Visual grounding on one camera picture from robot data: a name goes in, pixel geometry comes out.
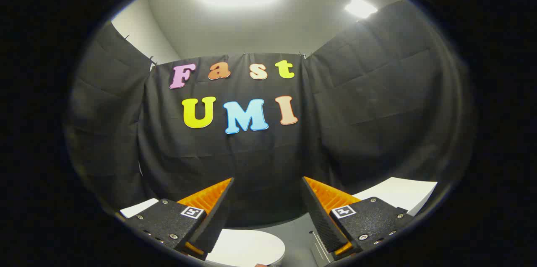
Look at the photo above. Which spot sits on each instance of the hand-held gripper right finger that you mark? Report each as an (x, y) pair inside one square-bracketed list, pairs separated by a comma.
[(325, 221)]

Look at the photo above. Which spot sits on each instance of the grey drawer cabinet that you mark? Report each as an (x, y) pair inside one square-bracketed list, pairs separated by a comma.
[(398, 193)]

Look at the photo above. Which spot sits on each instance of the black backdrop cloth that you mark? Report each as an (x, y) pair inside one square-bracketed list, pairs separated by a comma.
[(251, 154)]

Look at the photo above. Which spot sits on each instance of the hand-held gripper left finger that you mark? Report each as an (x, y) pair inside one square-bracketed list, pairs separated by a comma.
[(212, 221)]

